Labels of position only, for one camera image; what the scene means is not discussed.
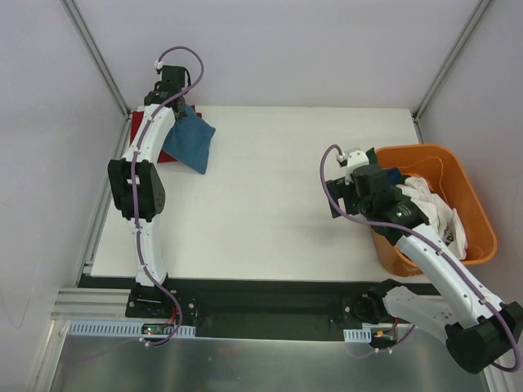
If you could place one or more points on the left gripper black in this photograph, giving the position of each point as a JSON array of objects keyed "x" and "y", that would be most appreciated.
[{"x": 179, "y": 106}]

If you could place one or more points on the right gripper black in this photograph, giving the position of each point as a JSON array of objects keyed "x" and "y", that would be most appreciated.
[{"x": 338, "y": 196}]

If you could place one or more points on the teal blue t shirt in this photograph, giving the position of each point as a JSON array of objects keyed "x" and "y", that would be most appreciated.
[{"x": 189, "y": 141}]

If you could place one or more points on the white t shirt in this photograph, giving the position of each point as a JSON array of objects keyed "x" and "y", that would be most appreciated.
[{"x": 444, "y": 219}]

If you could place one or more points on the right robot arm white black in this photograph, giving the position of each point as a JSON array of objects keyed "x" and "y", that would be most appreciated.
[{"x": 477, "y": 327}]

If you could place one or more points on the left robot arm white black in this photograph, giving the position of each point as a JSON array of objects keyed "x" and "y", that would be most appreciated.
[{"x": 136, "y": 188}]

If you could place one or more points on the royal blue t shirt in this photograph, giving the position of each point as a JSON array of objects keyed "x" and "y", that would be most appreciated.
[{"x": 395, "y": 176}]

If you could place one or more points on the orange plastic basket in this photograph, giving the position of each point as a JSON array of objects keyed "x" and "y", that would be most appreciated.
[{"x": 446, "y": 176}]

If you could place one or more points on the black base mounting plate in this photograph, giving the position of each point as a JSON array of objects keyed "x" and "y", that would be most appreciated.
[{"x": 296, "y": 327}]

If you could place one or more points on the right white cable duct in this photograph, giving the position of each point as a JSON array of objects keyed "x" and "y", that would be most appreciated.
[{"x": 363, "y": 335}]

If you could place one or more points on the white cable duct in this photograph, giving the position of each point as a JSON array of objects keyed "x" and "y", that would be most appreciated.
[
  {"x": 119, "y": 329},
  {"x": 363, "y": 335}
]

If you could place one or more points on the left aluminium frame post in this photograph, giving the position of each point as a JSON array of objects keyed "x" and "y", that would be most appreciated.
[{"x": 75, "y": 15}]

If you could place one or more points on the aluminium frame post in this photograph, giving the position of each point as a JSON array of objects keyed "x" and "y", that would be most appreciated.
[
  {"x": 75, "y": 15},
  {"x": 474, "y": 19}
]

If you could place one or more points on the aluminium front rail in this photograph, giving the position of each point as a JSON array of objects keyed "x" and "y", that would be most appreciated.
[{"x": 81, "y": 304}]

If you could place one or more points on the right aluminium frame post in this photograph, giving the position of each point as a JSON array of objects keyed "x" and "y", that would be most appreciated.
[{"x": 474, "y": 19}]

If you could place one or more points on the left white cable duct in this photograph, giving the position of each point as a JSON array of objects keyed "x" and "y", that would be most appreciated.
[{"x": 119, "y": 329}]

